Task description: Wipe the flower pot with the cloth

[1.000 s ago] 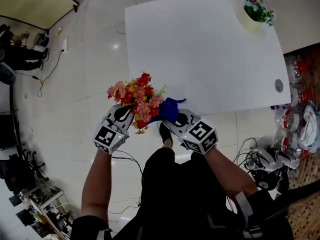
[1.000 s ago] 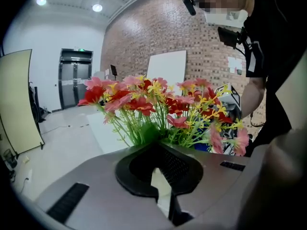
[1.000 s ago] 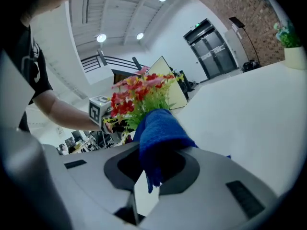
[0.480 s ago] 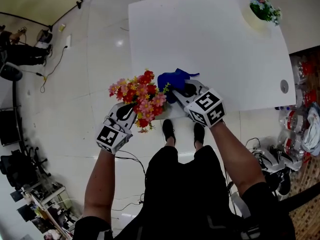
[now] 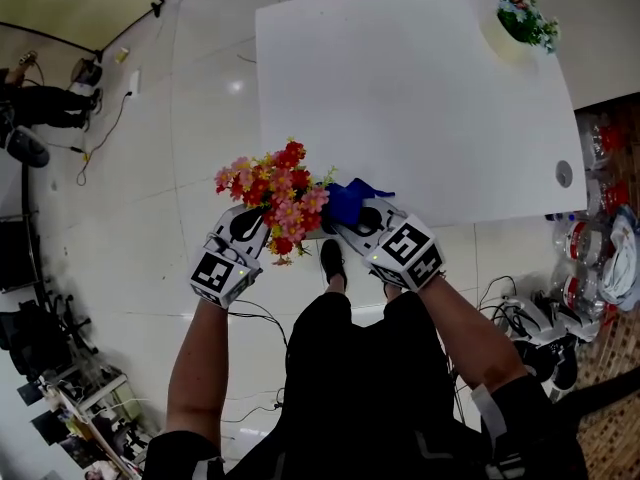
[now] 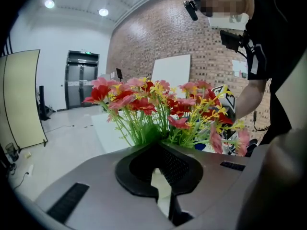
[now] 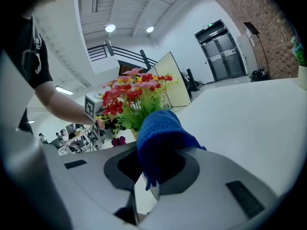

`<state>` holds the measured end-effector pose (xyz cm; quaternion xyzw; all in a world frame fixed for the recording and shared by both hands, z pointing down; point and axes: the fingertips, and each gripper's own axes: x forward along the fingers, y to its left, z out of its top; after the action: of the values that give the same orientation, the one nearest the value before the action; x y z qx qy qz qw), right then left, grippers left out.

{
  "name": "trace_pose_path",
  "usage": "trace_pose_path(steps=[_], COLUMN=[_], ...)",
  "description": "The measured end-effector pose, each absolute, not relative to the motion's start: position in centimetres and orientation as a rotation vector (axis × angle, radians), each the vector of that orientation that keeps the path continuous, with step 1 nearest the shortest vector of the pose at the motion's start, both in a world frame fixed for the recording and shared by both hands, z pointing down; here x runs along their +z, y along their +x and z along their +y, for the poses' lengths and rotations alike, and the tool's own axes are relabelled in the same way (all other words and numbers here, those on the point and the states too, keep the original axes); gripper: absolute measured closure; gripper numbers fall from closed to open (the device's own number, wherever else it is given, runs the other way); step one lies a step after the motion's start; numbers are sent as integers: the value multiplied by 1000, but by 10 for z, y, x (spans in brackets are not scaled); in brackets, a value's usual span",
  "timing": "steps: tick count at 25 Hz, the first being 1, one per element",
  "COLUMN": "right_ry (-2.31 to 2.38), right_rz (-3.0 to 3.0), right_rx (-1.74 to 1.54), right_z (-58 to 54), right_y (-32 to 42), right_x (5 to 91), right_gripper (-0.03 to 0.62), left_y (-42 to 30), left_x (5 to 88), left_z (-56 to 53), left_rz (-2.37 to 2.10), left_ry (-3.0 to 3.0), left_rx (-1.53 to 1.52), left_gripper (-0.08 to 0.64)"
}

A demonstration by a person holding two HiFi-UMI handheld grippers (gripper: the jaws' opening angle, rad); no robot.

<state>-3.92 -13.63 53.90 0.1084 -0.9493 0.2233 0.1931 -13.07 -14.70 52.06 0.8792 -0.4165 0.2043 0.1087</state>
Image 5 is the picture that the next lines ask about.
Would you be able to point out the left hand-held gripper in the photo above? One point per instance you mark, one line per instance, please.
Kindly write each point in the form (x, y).
(225, 273)

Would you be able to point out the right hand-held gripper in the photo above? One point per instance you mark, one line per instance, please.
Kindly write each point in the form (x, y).
(405, 248)

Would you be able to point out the blue cloth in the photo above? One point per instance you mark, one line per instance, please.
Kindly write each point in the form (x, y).
(347, 200)

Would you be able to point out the flower pot with red pink flowers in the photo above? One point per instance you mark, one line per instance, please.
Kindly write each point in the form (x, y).
(280, 188)

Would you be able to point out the person's right forearm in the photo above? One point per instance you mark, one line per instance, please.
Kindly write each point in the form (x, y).
(470, 333)

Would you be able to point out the person's left forearm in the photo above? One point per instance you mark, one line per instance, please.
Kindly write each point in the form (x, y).
(200, 363)

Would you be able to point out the white pot with blue flowers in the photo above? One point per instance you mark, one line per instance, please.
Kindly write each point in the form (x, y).
(520, 18)

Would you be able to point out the person's black shoe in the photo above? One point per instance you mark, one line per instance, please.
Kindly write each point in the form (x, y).
(332, 260)

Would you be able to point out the person's black clothing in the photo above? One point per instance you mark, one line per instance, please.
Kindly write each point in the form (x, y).
(370, 393)

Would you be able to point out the pile of white devices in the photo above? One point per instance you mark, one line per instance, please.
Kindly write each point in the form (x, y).
(540, 318)

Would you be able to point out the pile of plastic water bottles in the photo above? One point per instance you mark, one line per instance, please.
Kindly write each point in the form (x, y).
(580, 248)

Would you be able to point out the grey round table grommet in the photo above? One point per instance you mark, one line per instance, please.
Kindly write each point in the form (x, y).
(563, 173)

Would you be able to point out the pair of black shoes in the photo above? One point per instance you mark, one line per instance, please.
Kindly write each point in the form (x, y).
(550, 363)

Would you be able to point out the black office chair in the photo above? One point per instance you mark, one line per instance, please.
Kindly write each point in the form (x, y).
(45, 333)

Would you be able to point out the cluttered white desk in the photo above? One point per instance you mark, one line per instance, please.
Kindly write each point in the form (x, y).
(85, 418)

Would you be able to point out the white power strip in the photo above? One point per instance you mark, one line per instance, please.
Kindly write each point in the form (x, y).
(134, 81)

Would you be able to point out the white plastic bag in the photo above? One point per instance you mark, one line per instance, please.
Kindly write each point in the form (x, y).
(620, 263)

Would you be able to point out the grey office chair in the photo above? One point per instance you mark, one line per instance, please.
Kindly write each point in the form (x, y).
(25, 145)

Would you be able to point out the yellow paper cup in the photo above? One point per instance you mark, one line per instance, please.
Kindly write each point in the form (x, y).
(121, 55)

